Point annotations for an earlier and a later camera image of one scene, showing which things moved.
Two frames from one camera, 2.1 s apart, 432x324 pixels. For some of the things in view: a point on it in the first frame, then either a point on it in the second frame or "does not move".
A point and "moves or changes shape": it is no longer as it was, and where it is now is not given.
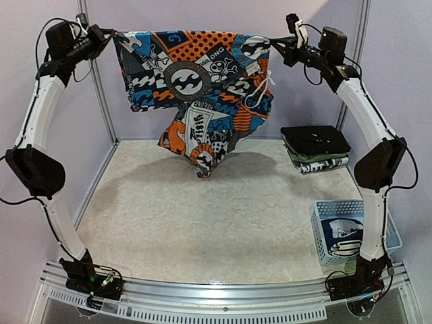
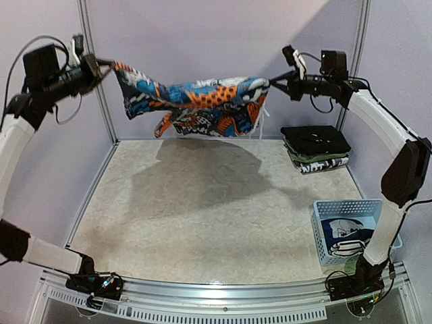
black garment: [314, 140] does not move
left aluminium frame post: [82, 9] does not move
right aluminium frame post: [362, 17] does not move
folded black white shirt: [309, 167] does not move
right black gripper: [291, 50] → [293, 85]
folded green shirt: [316, 157] does not move
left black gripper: [100, 39] → [92, 69]
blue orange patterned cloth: [218, 83] moves or changes shape
